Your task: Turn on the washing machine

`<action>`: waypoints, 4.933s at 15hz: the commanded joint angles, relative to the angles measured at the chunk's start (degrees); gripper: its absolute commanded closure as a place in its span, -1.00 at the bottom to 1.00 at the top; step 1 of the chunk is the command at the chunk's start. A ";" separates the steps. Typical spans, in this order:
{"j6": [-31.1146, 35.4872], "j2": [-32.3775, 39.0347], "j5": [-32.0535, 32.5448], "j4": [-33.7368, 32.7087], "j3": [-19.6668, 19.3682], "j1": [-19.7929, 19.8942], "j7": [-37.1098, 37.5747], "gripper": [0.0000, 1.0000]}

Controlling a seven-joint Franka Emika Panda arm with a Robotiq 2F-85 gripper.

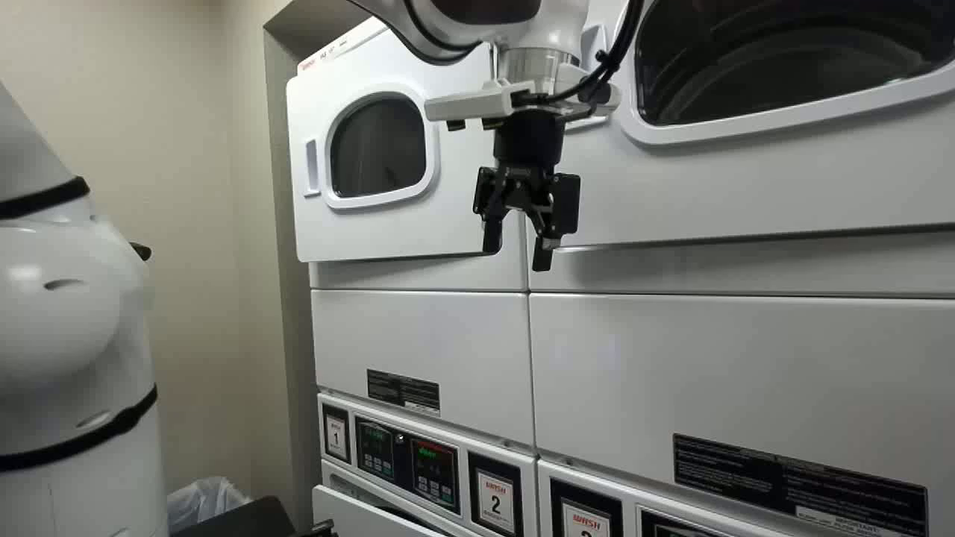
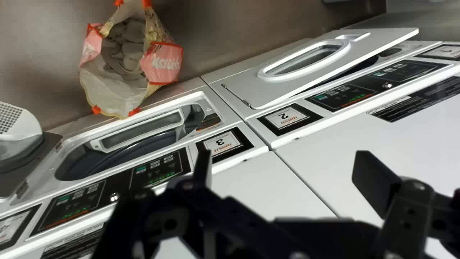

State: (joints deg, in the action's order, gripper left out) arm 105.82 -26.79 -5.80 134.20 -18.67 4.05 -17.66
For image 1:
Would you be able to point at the black warning label right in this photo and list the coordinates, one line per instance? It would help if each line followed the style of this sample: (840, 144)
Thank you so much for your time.
(790, 487)

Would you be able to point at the black warning label left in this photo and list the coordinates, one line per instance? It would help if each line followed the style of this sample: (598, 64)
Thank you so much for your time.
(399, 390)

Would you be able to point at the right white stacked washer dryer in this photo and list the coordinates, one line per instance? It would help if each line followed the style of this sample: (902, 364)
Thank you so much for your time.
(823, 346)

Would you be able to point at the white stacked washer dryer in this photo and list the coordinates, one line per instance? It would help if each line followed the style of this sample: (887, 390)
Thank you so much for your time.
(823, 346)
(447, 321)

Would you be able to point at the left white stacked washer dryer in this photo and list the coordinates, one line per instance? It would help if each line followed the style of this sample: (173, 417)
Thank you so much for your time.
(447, 321)

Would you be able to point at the black warning label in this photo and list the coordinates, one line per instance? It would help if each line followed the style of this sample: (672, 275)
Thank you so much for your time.
(399, 390)
(790, 487)

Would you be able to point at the right dryer door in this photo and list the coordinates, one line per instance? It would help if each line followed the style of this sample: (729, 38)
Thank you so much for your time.
(772, 117)

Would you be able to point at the clear plastic bag bin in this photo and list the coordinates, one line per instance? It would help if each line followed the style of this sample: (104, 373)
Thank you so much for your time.
(202, 509)

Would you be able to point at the left washer control panel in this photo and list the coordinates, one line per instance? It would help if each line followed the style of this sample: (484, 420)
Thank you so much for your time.
(404, 476)

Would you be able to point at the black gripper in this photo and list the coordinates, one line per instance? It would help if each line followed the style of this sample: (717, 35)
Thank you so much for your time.
(525, 176)

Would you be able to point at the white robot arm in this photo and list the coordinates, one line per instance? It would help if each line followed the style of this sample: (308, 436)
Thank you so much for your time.
(77, 394)

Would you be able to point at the black object at bottom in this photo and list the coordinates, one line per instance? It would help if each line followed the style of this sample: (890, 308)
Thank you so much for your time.
(264, 516)

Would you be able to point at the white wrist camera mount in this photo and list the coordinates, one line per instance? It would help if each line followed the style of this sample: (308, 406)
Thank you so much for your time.
(487, 102)

